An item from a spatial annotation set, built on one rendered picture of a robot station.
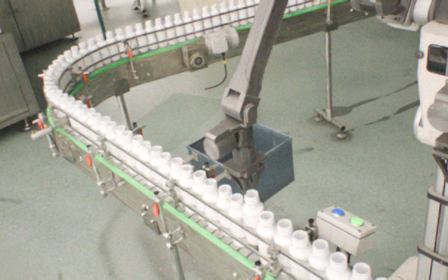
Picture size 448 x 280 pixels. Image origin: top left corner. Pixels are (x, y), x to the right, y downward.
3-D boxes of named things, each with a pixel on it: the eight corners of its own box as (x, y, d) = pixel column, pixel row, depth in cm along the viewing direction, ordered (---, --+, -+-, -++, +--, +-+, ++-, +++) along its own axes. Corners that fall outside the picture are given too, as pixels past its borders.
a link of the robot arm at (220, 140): (257, 103, 114) (232, 92, 120) (219, 123, 108) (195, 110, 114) (260, 146, 121) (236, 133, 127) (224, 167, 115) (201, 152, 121)
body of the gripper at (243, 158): (222, 170, 126) (218, 145, 122) (250, 152, 131) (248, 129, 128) (239, 179, 122) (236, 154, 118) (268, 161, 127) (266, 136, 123)
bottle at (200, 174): (213, 221, 155) (206, 180, 147) (195, 221, 157) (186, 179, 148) (218, 209, 160) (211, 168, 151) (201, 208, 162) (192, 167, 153)
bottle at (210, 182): (218, 233, 150) (209, 190, 142) (204, 225, 154) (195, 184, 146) (231, 222, 154) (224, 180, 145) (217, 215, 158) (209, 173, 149)
